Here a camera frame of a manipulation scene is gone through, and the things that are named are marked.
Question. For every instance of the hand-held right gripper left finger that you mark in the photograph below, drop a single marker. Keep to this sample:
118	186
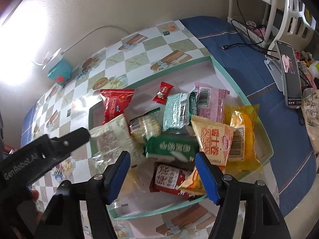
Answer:
119	176

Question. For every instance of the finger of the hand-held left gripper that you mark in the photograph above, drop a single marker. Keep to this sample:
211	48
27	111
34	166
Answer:
72	139

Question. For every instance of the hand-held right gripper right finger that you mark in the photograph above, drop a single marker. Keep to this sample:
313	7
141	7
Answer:
208	176

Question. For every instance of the yellow orange snack packet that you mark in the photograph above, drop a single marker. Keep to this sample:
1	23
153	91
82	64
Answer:
193	181

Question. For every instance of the orange snack packet red print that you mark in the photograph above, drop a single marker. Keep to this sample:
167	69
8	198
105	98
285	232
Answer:
214	142

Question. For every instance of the cream snack packet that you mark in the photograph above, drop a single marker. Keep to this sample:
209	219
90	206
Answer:
109	137

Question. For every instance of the red and white snack packet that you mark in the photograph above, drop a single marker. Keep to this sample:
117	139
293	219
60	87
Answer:
167	179

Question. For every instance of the dark green snack packet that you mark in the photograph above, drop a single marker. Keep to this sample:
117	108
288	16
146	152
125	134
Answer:
172	148

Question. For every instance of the clear biscuit packet green edges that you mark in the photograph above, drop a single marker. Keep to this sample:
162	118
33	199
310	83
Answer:
147	127

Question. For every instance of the yellow transparent snack packet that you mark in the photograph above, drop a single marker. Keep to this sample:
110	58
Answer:
246	129

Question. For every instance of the pink snack packet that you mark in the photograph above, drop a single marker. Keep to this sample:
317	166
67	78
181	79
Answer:
211	104

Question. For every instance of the light green snack packet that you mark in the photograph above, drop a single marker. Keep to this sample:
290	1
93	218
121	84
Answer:
174	112

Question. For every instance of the green foil snack packet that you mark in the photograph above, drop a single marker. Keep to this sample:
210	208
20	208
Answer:
193	103

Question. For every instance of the small red candy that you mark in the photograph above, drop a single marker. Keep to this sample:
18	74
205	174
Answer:
163	92

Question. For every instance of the white box with green rim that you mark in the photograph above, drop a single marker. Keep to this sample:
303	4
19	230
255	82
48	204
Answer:
179	84

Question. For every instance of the person's left hand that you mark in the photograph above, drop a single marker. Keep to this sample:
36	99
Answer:
35	194

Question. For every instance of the teal charger box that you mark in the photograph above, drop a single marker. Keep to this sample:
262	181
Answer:
59	72

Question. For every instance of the blue bed sheet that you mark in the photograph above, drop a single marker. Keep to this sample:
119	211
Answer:
249	67

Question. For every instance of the clear plastic bag with bread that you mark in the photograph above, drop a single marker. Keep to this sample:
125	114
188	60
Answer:
311	114

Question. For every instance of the checkered printed tablecloth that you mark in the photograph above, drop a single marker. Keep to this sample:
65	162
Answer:
149	44

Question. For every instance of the white phone stand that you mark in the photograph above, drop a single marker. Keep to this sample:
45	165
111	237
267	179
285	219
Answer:
273	72

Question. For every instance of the smartphone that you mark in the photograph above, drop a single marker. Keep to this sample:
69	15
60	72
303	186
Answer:
291	84

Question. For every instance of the colourful striped box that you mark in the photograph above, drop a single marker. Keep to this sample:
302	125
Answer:
305	76

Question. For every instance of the white and green bottle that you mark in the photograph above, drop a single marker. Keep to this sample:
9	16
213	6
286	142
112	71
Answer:
314	69

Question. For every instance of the white lattice shelf panel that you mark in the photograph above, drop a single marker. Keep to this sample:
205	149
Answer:
296	15

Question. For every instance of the white wall plug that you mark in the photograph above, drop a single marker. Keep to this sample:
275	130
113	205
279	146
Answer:
53	57

